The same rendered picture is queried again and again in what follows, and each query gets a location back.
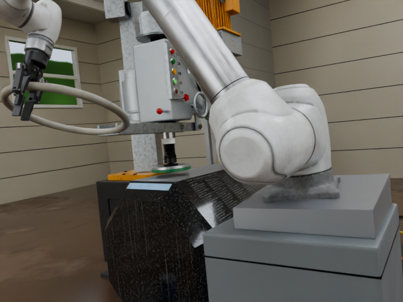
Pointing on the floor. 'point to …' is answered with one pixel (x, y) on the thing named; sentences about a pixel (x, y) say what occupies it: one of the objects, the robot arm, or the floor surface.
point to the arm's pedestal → (303, 265)
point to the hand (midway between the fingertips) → (23, 108)
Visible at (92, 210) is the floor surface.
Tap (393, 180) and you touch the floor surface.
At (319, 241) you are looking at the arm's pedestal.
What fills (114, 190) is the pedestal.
